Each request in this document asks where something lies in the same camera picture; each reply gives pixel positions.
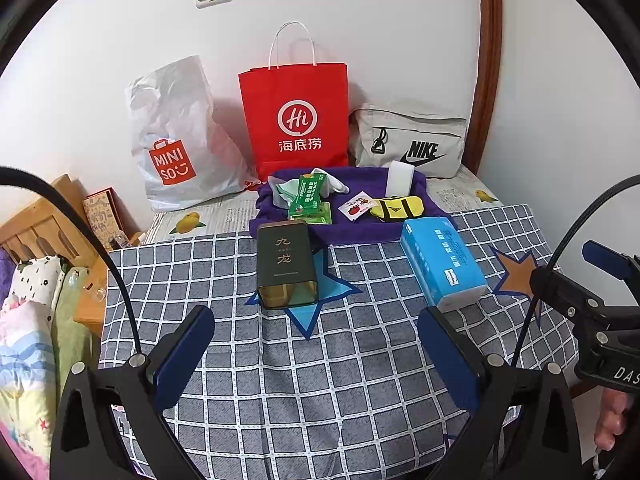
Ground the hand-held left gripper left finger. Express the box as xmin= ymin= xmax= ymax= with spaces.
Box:
xmin=50 ymin=305 xmax=216 ymax=480

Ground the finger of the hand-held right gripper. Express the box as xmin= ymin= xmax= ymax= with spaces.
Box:
xmin=530 ymin=267 xmax=611 ymax=333
xmin=581 ymin=240 xmax=640 ymax=283

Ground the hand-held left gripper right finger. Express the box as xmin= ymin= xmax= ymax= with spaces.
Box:
xmin=417 ymin=306 xmax=583 ymax=480

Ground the yellow pouch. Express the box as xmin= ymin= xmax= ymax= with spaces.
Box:
xmin=370 ymin=195 xmax=426 ymax=222

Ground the small strawberry print packet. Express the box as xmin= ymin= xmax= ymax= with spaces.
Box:
xmin=337 ymin=191 xmax=377 ymax=220

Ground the white sponge block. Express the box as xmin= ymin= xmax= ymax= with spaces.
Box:
xmin=385 ymin=160 xmax=418 ymax=197

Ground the light green wipes packet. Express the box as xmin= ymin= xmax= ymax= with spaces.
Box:
xmin=287 ymin=202 xmax=333 ymax=227

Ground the light green cloth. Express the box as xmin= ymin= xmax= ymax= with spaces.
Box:
xmin=274 ymin=180 xmax=301 ymax=211

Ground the dark green packet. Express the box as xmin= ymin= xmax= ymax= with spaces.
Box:
xmin=287 ymin=174 xmax=328 ymax=213

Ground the white glove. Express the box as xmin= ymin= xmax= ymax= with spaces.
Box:
xmin=311 ymin=167 xmax=351 ymax=196

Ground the person's right hand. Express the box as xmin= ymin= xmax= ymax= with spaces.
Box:
xmin=594 ymin=389 xmax=637 ymax=454

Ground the orange star sticker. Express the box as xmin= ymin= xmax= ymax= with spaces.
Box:
xmin=490 ymin=247 xmax=556 ymax=311

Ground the blue tissue pack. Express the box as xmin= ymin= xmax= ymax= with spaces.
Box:
xmin=400 ymin=217 xmax=489 ymax=310

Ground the wooden nightstand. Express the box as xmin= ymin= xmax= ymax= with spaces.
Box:
xmin=72 ymin=230 xmax=148 ymax=341

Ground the green blanket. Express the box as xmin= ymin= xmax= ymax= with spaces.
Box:
xmin=50 ymin=267 xmax=96 ymax=436

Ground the grey checked tablecloth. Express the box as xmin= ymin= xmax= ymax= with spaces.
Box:
xmin=97 ymin=204 xmax=578 ymax=480

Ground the clear glass jar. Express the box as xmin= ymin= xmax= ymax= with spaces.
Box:
xmin=65 ymin=267 xmax=108 ymax=306

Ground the fruit print paper sheet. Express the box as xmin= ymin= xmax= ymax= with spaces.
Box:
xmin=147 ymin=160 xmax=506 ymax=248

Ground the blue star sticker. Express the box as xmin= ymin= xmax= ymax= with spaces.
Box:
xmin=245 ymin=245 xmax=363 ymax=342

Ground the dark green tea tin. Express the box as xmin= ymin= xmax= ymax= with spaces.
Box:
xmin=256 ymin=220 xmax=321 ymax=310

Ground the floral quilt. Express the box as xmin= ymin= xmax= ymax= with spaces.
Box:
xmin=0 ymin=255 xmax=63 ymax=480

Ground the patterned gift box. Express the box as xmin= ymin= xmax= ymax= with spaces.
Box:
xmin=82 ymin=187 xmax=126 ymax=251

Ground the purple towel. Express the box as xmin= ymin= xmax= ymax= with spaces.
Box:
xmin=249 ymin=166 xmax=458 ymax=248

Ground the wooden headboard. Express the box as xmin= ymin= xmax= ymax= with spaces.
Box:
xmin=0 ymin=175 xmax=108 ymax=281

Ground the white plastic shopping bag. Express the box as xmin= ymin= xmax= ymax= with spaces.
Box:
xmin=125 ymin=56 xmax=251 ymax=212

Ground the grey zip pouch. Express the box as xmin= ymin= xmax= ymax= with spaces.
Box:
xmin=348 ymin=103 xmax=468 ymax=179

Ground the red paper bag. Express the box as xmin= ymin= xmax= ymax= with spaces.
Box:
xmin=238 ymin=21 xmax=350 ymax=181

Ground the brown wooden door frame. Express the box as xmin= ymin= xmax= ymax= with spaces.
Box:
xmin=467 ymin=0 xmax=503 ymax=181

